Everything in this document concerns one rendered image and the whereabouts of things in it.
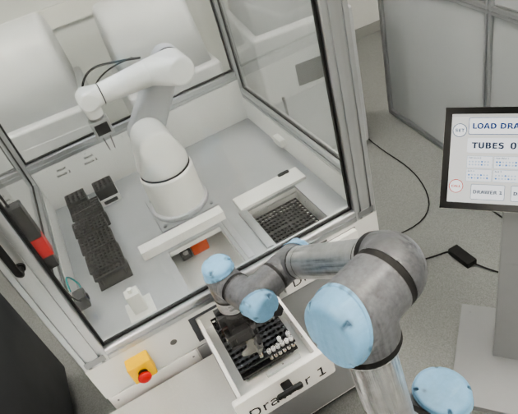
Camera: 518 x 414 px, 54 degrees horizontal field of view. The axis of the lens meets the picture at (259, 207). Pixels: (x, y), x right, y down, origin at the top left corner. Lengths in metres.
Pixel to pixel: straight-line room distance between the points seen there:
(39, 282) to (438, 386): 0.94
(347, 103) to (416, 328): 1.39
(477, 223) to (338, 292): 2.31
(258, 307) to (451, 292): 1.72
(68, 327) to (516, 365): 1.76
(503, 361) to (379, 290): 1.70
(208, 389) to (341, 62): 1.02
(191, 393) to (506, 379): 1.32
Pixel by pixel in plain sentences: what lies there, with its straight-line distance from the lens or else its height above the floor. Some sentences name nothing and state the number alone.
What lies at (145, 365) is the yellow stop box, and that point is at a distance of 1.60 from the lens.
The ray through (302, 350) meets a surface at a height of 0.84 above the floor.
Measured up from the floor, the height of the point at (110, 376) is 0.88.
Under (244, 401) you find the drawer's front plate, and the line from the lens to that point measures 1.39.
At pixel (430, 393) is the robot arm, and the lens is 1.14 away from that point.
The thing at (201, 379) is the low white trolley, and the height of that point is 0.76.
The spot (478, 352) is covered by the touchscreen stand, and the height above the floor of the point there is 0.04.
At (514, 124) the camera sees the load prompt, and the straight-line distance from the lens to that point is 1.69.
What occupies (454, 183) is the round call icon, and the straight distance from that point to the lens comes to 1.69.
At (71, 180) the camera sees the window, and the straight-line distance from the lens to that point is 1.26.
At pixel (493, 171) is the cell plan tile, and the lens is 1.68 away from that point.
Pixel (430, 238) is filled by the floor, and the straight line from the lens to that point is 2.95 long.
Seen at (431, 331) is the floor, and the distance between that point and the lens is 2.56.
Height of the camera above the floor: 2.09
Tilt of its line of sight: 38 degrees down
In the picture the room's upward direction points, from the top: 18 degrees counter-clockwise
